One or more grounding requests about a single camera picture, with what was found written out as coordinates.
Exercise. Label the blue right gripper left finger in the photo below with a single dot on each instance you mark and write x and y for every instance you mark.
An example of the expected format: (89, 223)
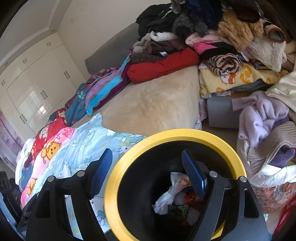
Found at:
(101, 172)

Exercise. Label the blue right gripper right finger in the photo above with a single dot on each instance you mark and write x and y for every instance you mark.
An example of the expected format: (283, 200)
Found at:
(195, 174)

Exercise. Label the white printed plastic bag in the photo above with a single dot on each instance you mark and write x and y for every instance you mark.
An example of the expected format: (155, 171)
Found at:
(179, 181)

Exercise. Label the black green pea snack packet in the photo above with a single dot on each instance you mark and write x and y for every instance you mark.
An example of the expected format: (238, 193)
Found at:
(178, 211)

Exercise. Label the red plastic bag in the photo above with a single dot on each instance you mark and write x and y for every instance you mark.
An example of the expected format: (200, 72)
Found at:
(191, 197)

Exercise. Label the yellow rimmed black trash bin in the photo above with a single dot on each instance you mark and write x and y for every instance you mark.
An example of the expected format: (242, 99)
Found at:
(143, 174)

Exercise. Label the light blue Hello Kitty quilt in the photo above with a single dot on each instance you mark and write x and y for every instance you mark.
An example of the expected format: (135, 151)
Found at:
(86, 145)

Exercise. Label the pink cartoon bear blanket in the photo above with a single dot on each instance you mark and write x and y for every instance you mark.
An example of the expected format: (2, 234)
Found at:
(52, 146)

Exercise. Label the beige knit sweater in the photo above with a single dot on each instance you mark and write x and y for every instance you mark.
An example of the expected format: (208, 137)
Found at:
(283, 135)

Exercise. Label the red floral blanket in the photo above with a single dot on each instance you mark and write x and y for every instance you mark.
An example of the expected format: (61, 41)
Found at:
(56, 122)

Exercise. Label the blue floral blanket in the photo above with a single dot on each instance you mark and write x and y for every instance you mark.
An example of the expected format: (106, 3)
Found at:
(74, 108)

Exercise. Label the beige bed sheet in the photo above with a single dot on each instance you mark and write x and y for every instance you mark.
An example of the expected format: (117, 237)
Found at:
(164, 103)

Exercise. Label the striped purple blue pillow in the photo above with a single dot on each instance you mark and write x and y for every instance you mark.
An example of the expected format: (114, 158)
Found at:
(103, 89)

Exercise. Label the lavender fleece garment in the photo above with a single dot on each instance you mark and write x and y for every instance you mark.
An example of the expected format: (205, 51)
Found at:
(258, 115)

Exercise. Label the yellow Hello Kitty blanket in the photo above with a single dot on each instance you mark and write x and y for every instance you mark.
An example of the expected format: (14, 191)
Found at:
(211, 83)

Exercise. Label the white wardrobe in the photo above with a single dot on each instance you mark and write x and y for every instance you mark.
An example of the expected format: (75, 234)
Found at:
(39, 82)

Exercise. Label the red pillow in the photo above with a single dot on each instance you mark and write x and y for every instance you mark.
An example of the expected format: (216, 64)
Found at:
(146, 71)

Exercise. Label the cream curtain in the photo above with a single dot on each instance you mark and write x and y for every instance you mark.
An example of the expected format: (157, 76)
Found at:
(285, 89)

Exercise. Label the grey bed headboard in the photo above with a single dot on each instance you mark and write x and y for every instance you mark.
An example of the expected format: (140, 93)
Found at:
(114, 51)

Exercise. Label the pile of dark clothes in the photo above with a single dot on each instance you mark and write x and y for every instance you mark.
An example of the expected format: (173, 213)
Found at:
(239, 22)

